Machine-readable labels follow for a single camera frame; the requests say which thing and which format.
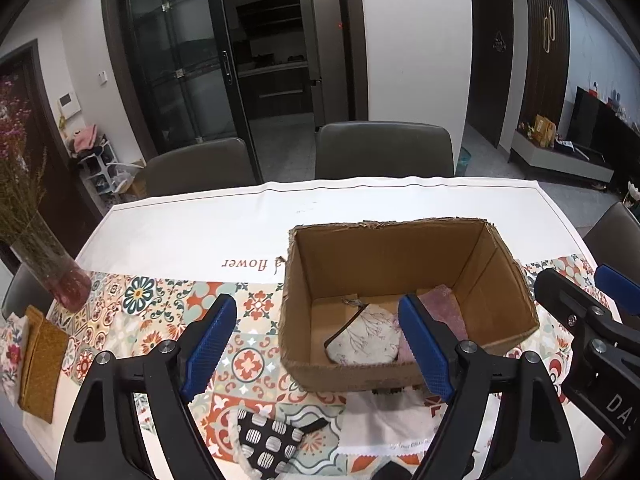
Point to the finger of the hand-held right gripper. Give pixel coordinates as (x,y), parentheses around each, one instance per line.
(614,280)
(555,290)

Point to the dried flower bouquet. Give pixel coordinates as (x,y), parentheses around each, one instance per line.
(20,185)

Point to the pink fuzzy cloth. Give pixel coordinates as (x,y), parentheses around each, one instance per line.
(445,310)

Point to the glass sliding door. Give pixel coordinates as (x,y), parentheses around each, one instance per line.
(175,60)

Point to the white shoe rack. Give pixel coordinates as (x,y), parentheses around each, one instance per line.
(100,170)

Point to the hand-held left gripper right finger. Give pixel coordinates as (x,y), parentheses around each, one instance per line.
(425,350)

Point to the black white patterned pouch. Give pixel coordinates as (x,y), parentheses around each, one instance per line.
(270,440)

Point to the patterned tablecloth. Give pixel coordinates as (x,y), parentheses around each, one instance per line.
(175,235)

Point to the grey dining chair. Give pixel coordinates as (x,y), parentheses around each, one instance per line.
(617,232)
(200,167)
(22,292)
(385,150)

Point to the floral zipper pouch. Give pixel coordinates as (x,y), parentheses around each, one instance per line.
(365,335)

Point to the glass vase dried flowers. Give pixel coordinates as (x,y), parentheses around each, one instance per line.
(45,125)

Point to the dark door with triangle sign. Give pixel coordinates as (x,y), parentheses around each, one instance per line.
(490,85)

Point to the white floral cloth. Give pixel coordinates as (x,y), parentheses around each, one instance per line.
(12,355)

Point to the glass vase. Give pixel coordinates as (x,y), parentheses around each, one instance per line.
(65,280)

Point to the white intercom panel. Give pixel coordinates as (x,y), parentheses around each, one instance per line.
(68,103)

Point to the black television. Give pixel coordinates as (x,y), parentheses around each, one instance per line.
(605,125)

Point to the yellow bag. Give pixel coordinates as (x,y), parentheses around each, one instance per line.
(544,131)

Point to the mustard yellow pouch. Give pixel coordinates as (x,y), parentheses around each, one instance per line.
(42,365)

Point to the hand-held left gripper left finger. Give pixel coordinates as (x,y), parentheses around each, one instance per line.
(210,345)

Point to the kitchen cabinet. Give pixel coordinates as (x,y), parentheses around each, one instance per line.
(272,85)

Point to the brown cardboard box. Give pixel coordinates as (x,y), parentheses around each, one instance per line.
(380,260)

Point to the white television cabinet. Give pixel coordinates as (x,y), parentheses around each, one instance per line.
(555,160)

